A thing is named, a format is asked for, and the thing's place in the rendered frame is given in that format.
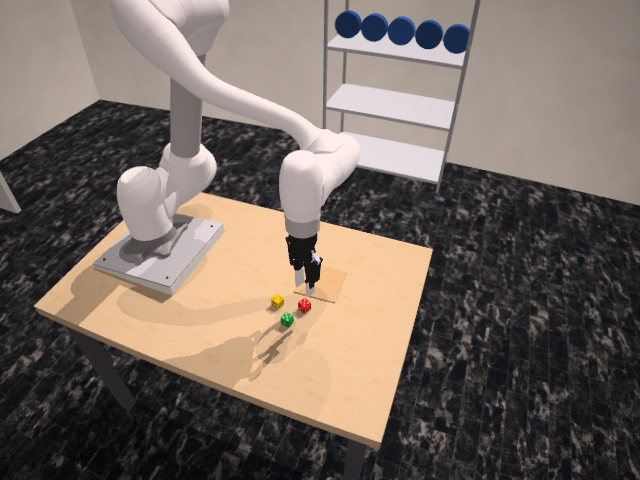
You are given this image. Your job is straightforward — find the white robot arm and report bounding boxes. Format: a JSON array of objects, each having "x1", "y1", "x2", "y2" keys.
[{"x1": 110, "y1": 0, "x2": 360, "y2": 261}]

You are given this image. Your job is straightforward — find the green die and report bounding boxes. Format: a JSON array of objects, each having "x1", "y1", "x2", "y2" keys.
[{"x1": 280, "y1": 312, "x2": 294, "y2": 328}]

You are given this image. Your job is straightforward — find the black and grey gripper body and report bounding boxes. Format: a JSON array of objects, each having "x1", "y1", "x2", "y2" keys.
[{"x1": 289, "y1": 233, "x2": 318, "y2": 259}]

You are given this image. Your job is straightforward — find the tan square mat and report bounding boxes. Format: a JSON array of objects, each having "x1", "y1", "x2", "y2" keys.
[{"x1": 293, "y1": 265, "x2": 347, "y2": 303}]

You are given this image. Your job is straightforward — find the yellow die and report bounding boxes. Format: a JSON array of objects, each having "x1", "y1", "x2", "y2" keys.
[{"x1": 271, "y1": 294, "x2": 284, "y2": 309}]

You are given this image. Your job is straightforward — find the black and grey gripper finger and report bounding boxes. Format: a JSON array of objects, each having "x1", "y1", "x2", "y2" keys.
[
  {"x1": 285, "y1": 236, "x2": 304, "y2": 287},
  {"x1": 299, "y1": 250, "x2": 323, "y2": 297}
]

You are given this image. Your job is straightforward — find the red die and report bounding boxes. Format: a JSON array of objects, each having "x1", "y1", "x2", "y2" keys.
[{"x1": 298, "y1": 298, "x2": 311, "y2": 314}]

